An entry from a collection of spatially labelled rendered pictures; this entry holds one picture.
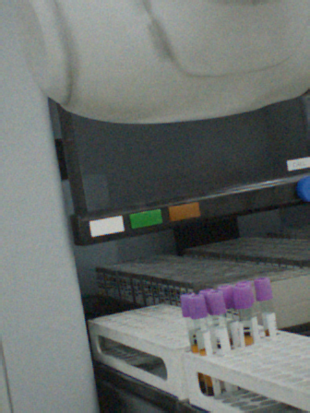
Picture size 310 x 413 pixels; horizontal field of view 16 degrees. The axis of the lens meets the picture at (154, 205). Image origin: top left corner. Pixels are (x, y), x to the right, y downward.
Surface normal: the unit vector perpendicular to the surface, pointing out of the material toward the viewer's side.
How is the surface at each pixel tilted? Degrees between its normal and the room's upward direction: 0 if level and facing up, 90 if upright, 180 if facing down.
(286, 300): 90
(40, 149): 90
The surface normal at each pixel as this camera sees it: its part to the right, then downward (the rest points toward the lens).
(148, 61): 0.37, 0.45
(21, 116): 0.33, 0.00
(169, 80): 0.36, 0.65
